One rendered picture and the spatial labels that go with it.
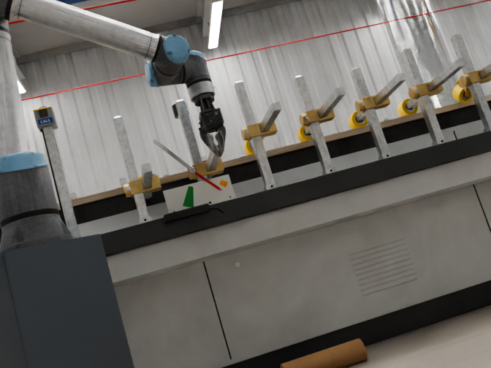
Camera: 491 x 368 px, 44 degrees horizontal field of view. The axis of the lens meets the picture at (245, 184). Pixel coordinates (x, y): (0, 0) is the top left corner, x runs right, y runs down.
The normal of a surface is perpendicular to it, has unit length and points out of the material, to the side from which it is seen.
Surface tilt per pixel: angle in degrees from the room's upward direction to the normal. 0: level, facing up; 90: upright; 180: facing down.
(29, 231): 70
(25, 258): 90
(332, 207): 90
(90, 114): 90
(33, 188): 90
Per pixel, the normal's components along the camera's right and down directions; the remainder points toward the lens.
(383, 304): 0.15, -0.22
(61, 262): 0.56, -0.31
